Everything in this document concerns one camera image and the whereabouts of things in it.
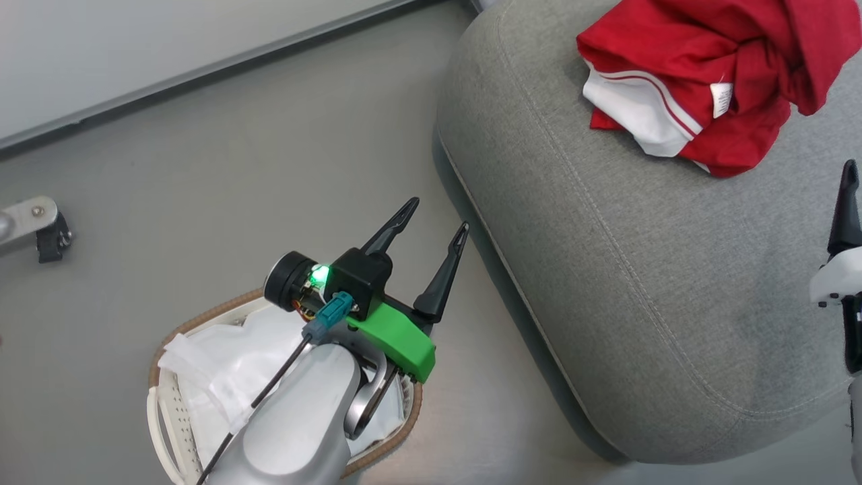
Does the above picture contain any white laundry basket brown rim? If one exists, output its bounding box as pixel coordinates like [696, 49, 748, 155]
[146, 288, 424, 485]

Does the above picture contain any black cable with teal connector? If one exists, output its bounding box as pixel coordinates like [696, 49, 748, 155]
[195, 291, 357, 485]

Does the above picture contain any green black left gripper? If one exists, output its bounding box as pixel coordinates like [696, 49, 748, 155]
[264, 197, 470, 384]

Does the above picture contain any black caster wheel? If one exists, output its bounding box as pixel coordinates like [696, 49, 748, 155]
[36, 212, 74, 264]

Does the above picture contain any grey partition bottom rail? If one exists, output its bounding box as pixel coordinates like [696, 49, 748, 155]
[0, 0, 435, 154]

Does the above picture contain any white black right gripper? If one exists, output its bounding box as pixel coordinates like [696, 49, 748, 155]
[810, 159, 862, 375]

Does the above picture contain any grey partition support foot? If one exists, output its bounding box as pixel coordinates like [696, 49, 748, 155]
[0, 195, 60, 258]

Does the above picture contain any red garment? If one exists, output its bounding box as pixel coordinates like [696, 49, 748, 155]
[576, 0, 862, 179]

